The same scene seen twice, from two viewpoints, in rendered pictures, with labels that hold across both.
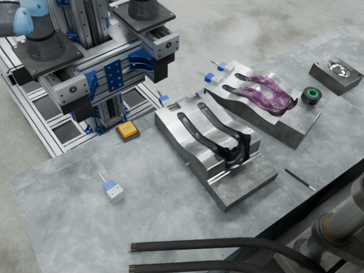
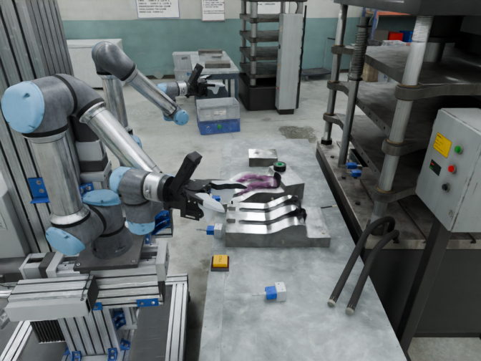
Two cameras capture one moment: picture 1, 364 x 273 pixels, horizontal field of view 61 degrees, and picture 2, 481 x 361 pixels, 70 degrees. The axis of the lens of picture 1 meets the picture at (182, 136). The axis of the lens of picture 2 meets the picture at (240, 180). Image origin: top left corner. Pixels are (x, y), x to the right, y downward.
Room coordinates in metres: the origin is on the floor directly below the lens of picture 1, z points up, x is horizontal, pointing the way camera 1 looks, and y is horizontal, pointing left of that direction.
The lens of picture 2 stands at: (0.05, 1.12, 1.89)
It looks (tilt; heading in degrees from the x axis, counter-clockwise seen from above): 29 degrees down; 306
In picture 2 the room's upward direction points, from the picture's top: straight up
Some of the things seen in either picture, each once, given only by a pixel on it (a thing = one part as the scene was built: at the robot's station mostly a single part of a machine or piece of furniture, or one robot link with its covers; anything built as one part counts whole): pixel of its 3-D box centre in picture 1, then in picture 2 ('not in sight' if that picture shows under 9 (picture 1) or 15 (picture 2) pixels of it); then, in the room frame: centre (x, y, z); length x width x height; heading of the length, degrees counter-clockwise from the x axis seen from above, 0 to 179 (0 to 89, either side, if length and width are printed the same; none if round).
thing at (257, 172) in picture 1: (213, 141); (275, 220); (0.75, -0.13, 0.87); 0.50 x 0.26 x 0.14; 36
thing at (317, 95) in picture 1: (311, 95); (279, 166); (0.98, -0.55, 0.93); 0.08 x 0.08 x 0.04
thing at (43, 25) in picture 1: (31, 14); (102, 210); (1.04, 0.60, 1.20); 0.13 x 0.12 x 0.14; 106
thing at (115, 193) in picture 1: (109, 185); (268, 292); (0.54, 0.26, 0.83); 0.13 x 0.05 x 0.05; 44
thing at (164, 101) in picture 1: (163, 99); (209, 230); (1.00, 0.10, 0.83); 0.13 x 0.05 x 0.05; 30
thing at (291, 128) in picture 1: (263, 97); (256, 186); (1.03, -0.37, 0.86); 0.50 x 0.26 x 0.11; 54
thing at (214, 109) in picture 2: not in sight; (217, 109); (3.29, -2.71, 0.32); 0.60 x 0.40 x 0.22; 50
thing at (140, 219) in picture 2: not in sight; (142, 210); (0.76, 0.63, 1.34); 0.11 x 0.08 x 0.11; 106
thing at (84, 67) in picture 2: not in sight; (86, 64); (7.24, -3.07, 0.47); 1.52 x 0.77 x 0.94; 45
